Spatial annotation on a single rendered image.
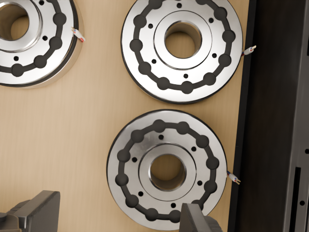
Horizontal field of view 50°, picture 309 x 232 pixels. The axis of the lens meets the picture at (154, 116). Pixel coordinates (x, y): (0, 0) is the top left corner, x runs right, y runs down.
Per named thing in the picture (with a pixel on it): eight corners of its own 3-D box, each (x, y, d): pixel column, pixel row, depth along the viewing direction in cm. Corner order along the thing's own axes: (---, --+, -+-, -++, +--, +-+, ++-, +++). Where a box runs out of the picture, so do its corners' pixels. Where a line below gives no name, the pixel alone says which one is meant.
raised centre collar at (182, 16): (206, 75, 28) (208, 74, 27) (148, 65, 27) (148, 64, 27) (216, 16, 27) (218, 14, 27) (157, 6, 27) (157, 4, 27)
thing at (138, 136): (220, 233, 28) (221, 235, 28) (103, 223, 28) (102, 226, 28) (231, 116, 28) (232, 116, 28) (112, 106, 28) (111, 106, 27)
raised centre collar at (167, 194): (193, 202, 28) (194, 204, 27) (135, 198, 28) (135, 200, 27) (198, 144, 28) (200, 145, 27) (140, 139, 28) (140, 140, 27)
